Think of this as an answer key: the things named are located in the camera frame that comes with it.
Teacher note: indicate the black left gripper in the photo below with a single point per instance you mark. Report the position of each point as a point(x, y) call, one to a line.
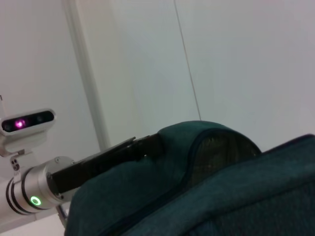
point(93, 167)

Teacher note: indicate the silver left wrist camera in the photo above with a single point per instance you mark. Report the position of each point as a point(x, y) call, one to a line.
point(24, 127)

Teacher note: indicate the dark teal fabric lunch bag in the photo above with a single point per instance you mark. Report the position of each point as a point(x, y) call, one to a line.
point(221, 186)

